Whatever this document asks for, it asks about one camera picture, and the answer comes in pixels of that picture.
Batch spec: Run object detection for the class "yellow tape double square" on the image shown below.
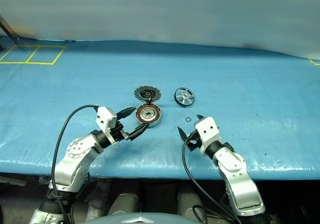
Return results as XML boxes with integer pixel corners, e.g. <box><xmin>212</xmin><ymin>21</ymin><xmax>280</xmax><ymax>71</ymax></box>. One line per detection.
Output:
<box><xmin>0</xmin><ymin>45</ymin><xmax>67</xmax><ymax>65</ymax></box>

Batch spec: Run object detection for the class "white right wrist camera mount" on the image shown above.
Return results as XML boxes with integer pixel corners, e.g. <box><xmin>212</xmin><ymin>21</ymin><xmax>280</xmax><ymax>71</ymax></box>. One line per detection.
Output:
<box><xmin>194</xmin><ymin>117</ymin><xmax>223</xmax><ymax>155</ymax></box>

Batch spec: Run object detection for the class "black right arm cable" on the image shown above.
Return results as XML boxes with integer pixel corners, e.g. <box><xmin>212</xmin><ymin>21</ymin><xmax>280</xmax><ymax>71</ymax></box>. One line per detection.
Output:
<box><xmin>181</xmin><ymin>134</ymin><xmax>241</xmax><ymax>224</ymax></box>

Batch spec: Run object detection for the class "black motor rotor cap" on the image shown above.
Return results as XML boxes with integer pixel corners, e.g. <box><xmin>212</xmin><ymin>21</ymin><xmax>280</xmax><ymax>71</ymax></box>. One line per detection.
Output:
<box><xmin>172</xmin><ymin>86</ymin><xmax>196</xmax><ymax>108</ymax></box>

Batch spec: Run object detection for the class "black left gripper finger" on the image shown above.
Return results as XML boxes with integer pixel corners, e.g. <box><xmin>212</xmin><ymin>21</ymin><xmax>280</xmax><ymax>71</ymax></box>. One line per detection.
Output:
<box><xmin>116</xmin><ymin>106</ymin><xmax>137</xmax><ymax>121</ymax></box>
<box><xmin>126</xmin><ymin>123</ymin><xmax>150</xmax><ymax>141</ymax></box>

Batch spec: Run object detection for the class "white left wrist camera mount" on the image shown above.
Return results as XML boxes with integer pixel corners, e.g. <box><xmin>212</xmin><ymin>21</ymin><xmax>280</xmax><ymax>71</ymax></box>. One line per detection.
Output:
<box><xmin>96</xmin><ymin>106</ymin><xmax>118</xmax><ymax>145</ymax></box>

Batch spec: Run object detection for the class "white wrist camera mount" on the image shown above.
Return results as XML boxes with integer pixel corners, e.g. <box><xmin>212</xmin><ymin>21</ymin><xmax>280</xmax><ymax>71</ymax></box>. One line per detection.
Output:
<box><xmin>194</xmin><ymin>117</ymin><xmax>223</xmax><ymax>155</ymax></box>
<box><xmin>96</xmin><ymin>106</ymin><xmax>118</xmax><ymax>145</ymax></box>

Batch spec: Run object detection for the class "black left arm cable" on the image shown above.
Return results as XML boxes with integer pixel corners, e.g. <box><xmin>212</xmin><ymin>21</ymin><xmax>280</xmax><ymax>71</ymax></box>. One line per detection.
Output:
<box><xmin>51</xmin><ymin>105</ymin><xmax>101</xmax><ymax>224</ymax></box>

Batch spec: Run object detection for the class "motor housing with copper windings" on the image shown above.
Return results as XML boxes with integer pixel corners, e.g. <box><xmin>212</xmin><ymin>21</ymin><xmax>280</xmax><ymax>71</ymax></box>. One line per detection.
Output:
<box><xmin>134</xmin><ymin>103</ymin><xmax>163</xmax><ymax>129</ymax></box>

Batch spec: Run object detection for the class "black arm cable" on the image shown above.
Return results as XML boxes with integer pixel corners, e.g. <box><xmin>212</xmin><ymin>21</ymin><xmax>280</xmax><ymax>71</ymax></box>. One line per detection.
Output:
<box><xmin>181</xmin><ymin>134</ymin><xmax>241</xmax><ymax>224</ymax></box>
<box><xmin>51</xmin><ymin>105</ymin><xmax>101</xmax><ymax>224</ymax></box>

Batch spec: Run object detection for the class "grey robot torso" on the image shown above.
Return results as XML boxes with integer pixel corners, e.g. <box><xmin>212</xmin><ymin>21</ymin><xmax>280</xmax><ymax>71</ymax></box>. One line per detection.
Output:
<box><xmin>87</xmin><ymin>210</ymin><xmax>208</xmax><ymax>224</ymax></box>

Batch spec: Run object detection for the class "blue table cover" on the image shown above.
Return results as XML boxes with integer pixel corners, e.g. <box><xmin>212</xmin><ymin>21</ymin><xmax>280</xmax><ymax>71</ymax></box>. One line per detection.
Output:
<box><xmin>0</xmin><ymin>35</ymin><xmax>320</xmax><ymax>181</ymax></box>

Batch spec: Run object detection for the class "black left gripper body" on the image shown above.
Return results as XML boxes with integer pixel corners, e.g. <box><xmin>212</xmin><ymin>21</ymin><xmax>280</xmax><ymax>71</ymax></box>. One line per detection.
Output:
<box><xmin>109</xmin><ymin>123</ymin><xmax>131</xmax><ymax>144</ymax></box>

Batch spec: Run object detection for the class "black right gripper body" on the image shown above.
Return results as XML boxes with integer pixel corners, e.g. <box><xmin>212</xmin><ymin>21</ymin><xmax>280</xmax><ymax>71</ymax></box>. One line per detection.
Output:
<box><xmin>186</xmin><ymin>131</ymin><xmax>201</xmax><ymax>152</ymax></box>

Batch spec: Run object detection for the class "mottled grey rounded shape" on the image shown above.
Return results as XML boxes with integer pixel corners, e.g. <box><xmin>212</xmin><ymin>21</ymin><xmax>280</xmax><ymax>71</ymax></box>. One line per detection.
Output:
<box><xmin>87</xmin><ymin>180</ymin><xmax>112</xmax><ymax>221</ymax></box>

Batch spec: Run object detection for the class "dark metal post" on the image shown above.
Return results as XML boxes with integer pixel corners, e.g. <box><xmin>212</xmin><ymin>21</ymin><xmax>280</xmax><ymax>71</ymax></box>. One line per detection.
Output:
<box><xmin>0</xmin><ymin>14</ymin><xmax>20</xmax><ymax>41</ymax></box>

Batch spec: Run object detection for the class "silver finned motor cover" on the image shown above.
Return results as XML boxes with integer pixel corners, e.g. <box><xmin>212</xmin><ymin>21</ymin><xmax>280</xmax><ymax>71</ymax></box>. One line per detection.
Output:
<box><xmin>133</xmin><ymin>85</ymin><xmax>162</xmax><ymax>104</ymax></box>

